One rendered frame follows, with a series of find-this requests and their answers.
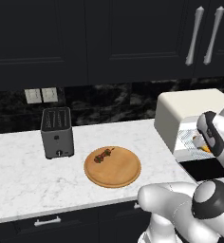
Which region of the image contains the round wooden cutting board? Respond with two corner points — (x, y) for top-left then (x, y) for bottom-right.
(84, 145), (142, 189)

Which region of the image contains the kebab skewer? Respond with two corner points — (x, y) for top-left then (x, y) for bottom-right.
(93, 147), (115, 164)

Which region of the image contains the silver cupboard handle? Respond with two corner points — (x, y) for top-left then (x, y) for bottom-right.
(184, 6), (205, 66)
(202, 6), (224, 65)

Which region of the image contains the grey two-slot toaster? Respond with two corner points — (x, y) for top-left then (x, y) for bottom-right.
(40, 106), (75, 159)

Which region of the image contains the black toaster oven door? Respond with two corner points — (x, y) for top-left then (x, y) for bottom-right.
(178, 157), (224, 183)

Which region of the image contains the white wall switch plate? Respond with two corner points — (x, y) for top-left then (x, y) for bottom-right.
(41, 86), (59, 103)
(24, 88), (43, 104)

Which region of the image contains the black drawer front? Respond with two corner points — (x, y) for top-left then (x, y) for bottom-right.
(0, 207), (101, 243)
(98, 199), (153, 243)

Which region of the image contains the cream toaster oven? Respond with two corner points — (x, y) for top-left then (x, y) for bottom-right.
(153, 88), (224, 164)

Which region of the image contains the baguette bread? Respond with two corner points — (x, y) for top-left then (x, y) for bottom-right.
(193, 135), (212, 154)

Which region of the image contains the black wall cupboard door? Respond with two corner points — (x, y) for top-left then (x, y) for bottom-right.
(0, 0), (89, 93)
(84, 0), (200, 85)
(193, 0), (224, 79)

